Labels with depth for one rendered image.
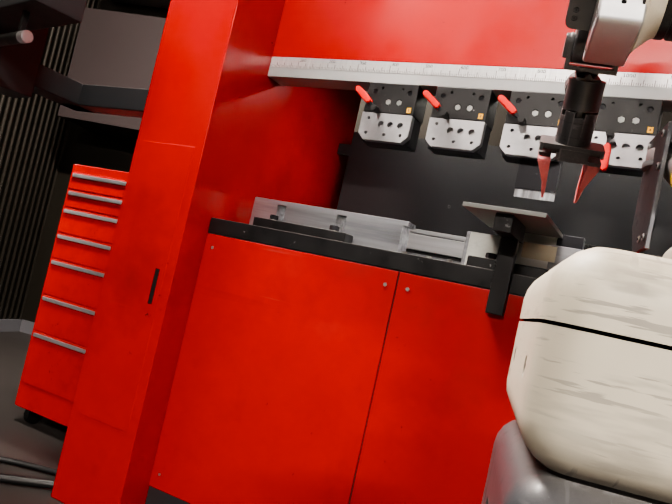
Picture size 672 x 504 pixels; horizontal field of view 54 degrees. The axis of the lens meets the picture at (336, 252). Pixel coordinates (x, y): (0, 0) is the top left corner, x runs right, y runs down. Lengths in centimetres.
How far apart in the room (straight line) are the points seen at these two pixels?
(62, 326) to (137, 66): 216
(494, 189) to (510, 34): 62
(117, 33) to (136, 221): 268
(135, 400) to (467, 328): 92
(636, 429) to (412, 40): 163
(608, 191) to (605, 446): 188
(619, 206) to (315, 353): 107
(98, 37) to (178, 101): 265
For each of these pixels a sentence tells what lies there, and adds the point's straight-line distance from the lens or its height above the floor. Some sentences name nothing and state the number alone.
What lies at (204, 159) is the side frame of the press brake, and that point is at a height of 102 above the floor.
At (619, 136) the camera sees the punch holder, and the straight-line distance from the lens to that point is 169.
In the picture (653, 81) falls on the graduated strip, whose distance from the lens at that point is 174.
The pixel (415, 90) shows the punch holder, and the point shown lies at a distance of 185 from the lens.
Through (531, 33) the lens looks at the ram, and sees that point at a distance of 182.
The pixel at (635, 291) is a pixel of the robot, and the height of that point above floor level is 79.
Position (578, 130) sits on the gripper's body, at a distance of 114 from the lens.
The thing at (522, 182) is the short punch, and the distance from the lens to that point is 172.
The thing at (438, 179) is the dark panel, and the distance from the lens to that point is 233.
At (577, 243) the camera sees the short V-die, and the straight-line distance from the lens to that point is 167.
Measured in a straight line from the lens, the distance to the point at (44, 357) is 269.
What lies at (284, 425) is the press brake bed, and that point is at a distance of 175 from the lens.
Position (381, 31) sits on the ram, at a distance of 196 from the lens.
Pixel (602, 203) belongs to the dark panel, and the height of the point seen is 119.
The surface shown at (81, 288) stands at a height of 55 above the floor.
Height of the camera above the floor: 76
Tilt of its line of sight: 3 degrees up
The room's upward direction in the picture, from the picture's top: 13 degrees clockwise
